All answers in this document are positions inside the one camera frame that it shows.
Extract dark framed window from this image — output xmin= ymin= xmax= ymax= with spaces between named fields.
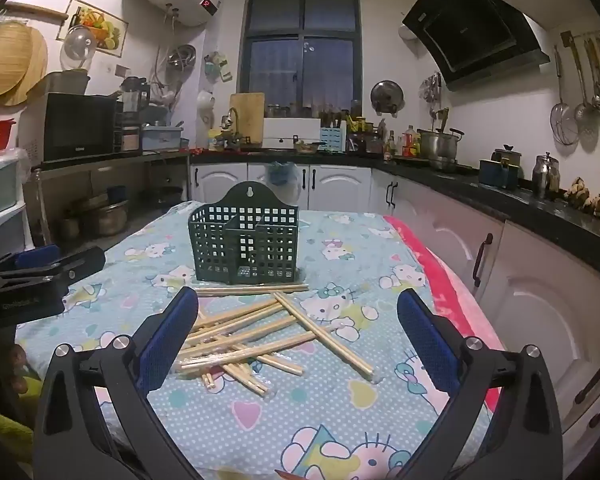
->
xmin=237 ymin=0 xmax=363 ymax=116

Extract steel cooking pot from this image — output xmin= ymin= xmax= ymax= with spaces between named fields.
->
xmin=87 ymin=200 xmax=131 ymax=237

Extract grey lidded pot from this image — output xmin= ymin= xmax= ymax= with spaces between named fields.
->
xmin=40 ymin=70 xmax=91 ymax=96

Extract light blue dish box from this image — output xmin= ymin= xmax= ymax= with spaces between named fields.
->
xmin=141 ymin=125 xmax=183 ymax=152

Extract black blender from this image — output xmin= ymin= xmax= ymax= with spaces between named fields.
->
xmin=120 ymin=76 xmax=151 ymax=116

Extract blue hanging bag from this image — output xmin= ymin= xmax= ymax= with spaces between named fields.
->
xmin=267 ymin=161 xmax=298 ymax=187

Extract steel coffee pot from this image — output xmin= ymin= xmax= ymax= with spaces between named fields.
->
xmin=532 ymin=152 xmax=561 ymax=200

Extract light blue cutlery holder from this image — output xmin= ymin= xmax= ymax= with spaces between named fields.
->
xmin=320 ymin=126 xmax=348 ymax=153

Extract black range hood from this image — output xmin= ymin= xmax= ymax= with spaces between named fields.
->
xmin=402 ymin=0 xmax=551 ymax=92

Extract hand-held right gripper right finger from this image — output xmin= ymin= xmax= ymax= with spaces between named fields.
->
xmin=396 ymin=288 xmax=565 ymax=480

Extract hanging steel colander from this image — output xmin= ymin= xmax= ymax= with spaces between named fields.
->
xmin=167 ymin=44 xmax=197 ymax=73

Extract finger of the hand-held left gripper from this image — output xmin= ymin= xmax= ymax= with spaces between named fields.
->
xmin=0 ymin=244 xmax=62 ymax=273
xmin=0 ymin=246 xmax=107 ymax=285

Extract hanging wire skimmer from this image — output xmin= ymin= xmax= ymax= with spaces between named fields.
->
xmin=550 ymin=45 xmax=579 ymax=146

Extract round wooden board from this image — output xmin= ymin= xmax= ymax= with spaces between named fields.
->
xmin=0 ymin=27 xmax=49 ymax=107

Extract person's left hand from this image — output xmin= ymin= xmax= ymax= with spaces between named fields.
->
xmin=9 ymin=344 xmax=30 ymax=396

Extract metal faucet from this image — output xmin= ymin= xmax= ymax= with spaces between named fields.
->
xmin=221 ymin=107 xmax=251 ymax=148

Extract white kitchen base cabinets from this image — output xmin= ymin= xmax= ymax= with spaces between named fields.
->
xmin=187 ymin=160 xmax=600 ymax=461

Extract dark blue pot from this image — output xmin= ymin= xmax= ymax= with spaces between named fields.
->
xmin=479 ymin=159 xmax=520 ymax=191

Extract row of sauce bottles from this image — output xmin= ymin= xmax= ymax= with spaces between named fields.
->
xmin=382 ymin=125 xmax=421 ymax=161

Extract steel stock pot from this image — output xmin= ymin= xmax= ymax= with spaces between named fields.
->
xmin=417 ymin=128 xmax=465 ymax=163

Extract hanging steel pot lid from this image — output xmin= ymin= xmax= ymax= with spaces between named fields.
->
xmin=370 ymin=80 xmax=406 ymax=113

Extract bunch of hanging kitchen tools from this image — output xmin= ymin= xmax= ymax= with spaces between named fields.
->
xmin=420 ymin=72 xmax=443 ymax=121

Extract round bamboo tray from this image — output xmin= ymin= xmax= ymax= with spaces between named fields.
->
xmin=0 ymin=21 xmax=35 ymax=98

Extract pink fleece blanket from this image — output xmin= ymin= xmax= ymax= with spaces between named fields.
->
xmin=384 ymin=216 xmax=506 ymax=411

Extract black kitchen countertop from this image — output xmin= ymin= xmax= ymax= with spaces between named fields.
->
xmin=189 ymin=149 xmax=600 ymax=256

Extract wooden rolling pin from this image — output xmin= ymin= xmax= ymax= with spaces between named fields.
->
xmin=2 ymin=1 xmax=70 ymax=22

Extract black wok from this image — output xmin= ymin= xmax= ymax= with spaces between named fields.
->
xmin=152 ymin=186 xmax=185 ymax=206

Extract pile of wooden chopsticks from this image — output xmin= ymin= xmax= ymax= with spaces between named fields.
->
xmin=174 ymin=282 xmax=376 ymax=397

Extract black microwave oven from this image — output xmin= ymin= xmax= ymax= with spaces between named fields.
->
xmin=32 ymin=92 xmax=118 ymax=163

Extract row of glass jars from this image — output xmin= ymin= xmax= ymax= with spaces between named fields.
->
xmin=265 ymin=102 xmax=321 ymax=120

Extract white box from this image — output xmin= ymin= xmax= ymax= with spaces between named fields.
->
xmin=263 ymin=117 xmax=323 ymax=151

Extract person's left forearm green sleeve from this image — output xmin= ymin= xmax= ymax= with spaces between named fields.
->
xmin=0 ymin=374 xmax=44 ymax=451

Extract fruit wall poster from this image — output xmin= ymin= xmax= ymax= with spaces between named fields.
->
xmin=56 ymin=0 xmax=130 ymax=57

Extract black teapot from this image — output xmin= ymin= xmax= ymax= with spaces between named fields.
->
xmin=492 ymin=144 xmax=523 ymax=168

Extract glass pot lid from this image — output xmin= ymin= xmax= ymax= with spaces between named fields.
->
xmin=61 ymin=25 xmax=98 ymax=70

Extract metal shelf rack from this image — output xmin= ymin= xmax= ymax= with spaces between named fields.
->
xmin=22 ymin=152 xmax=191 ymax=251

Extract plastic drawer unit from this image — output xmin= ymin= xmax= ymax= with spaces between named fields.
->
xmin=0 ymin=147 xmax=28 ymax=266

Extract hanging steel ladle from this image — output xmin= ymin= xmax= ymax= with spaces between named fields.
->
xmin=573 ymin=35 xmax=597 ymax=123

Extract wooden cutting board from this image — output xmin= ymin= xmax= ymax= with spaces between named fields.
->
xmin=229 ymin=92 xmax=266 ymax=148

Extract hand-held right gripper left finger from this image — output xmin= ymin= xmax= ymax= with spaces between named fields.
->
xmin=32 ymin=286 xmax=201 ymax=480

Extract green plastic utensil holder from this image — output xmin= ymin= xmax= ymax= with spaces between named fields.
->
xmin=188 ymin=181 xmax=301 ymax=283

